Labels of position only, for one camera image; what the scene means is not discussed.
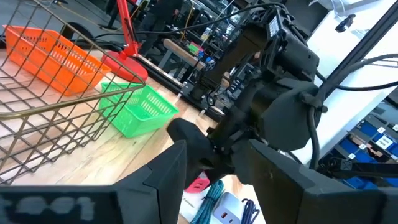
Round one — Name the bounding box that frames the navy braided cable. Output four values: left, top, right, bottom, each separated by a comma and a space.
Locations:
240, 198, 261, 224

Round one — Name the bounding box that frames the bronze wire basket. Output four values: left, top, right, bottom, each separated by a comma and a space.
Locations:
0, 0, 146, 186

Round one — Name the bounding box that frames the orange plastic basket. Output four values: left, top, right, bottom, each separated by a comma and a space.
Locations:
2, 24, 112, 96

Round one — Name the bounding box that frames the red desk lamp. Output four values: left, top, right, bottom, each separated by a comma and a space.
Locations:
101, 0, 149, 83

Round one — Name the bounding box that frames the white and green Acer box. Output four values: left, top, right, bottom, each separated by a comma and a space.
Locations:
178, 174, 268, 224

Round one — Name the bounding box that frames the white USB charger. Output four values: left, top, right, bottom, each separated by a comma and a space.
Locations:
212, 192, 244, 224

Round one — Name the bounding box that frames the person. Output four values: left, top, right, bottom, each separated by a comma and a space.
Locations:
136, 0, 184, 58

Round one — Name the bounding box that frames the black table edge rail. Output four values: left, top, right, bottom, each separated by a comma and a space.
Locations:
136, 54, 224, 122

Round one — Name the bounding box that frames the black frame post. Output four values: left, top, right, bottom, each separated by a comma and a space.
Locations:
313, 0, 398, 100

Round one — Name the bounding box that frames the wooden-top workbench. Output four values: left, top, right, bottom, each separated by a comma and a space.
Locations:
161, 39, 208, 78

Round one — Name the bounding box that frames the small pink box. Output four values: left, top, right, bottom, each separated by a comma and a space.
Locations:
185, 172, 211, 194

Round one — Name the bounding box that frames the black wall-mounted device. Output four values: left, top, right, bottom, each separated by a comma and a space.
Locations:
335, 14, 357, 34

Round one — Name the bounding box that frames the green plastic basket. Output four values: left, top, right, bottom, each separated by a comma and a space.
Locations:
98, 82, 180, 139

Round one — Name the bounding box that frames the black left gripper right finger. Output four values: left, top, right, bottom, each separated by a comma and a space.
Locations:
245, 139, 384, 224

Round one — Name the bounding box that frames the shelving with blue bins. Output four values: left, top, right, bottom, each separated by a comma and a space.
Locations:
320, 118, 398, 190

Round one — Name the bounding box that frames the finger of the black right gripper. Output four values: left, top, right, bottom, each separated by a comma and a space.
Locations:
167, 117, 219, 188

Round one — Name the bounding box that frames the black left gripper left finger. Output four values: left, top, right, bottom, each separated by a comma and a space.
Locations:
113, 139, 188, 224

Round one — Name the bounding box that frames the teal braided cable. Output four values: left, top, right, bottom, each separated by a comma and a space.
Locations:
190, 179, 224, 224

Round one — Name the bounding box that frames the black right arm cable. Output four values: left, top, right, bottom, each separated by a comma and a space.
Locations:
306, 104, 322, 170

